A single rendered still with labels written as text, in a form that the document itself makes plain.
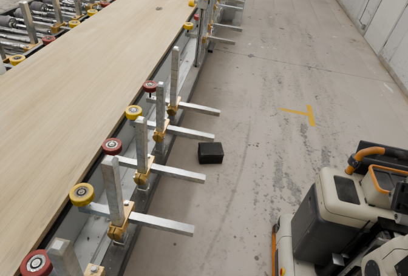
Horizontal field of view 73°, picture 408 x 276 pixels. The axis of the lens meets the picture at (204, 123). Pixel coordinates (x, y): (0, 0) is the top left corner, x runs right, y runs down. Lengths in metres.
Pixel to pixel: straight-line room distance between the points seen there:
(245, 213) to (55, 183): 1.41
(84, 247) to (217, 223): 1.04
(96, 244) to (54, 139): 0.47
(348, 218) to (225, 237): 0.90
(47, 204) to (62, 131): 0.37
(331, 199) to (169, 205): 1.17
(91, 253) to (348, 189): 1.13
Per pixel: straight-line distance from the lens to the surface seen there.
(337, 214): 1.39
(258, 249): 2.05
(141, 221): 1.09
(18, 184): 1.19
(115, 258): 1.18
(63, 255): 0.71
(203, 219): 2.07
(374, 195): 1.40
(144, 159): 1.14
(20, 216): 1.11
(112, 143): 1.23
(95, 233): 1.33
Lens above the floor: 1.76
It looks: 39 degrees down
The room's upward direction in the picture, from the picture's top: 9 degrees clockwise
